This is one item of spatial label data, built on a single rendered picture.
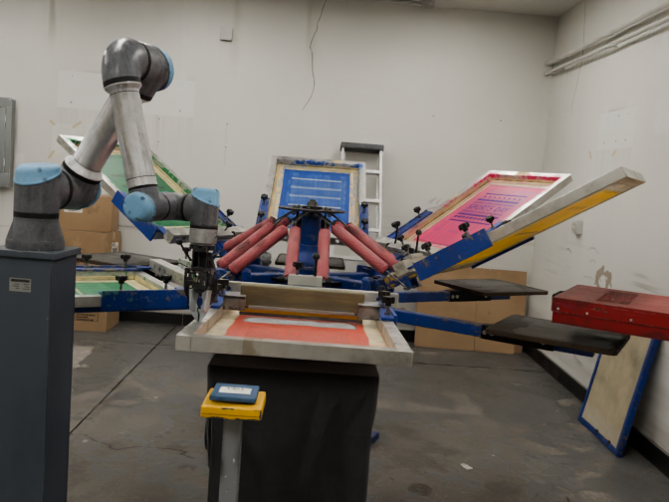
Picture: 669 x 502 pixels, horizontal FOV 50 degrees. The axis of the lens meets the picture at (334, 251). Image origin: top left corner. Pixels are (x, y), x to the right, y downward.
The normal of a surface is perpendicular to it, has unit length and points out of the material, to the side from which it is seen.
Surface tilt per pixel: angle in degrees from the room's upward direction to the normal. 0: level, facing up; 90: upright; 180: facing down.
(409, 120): 90
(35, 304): 90
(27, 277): 90
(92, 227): 92
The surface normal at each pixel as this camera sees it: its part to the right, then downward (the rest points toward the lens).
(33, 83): 0.01, 0.11
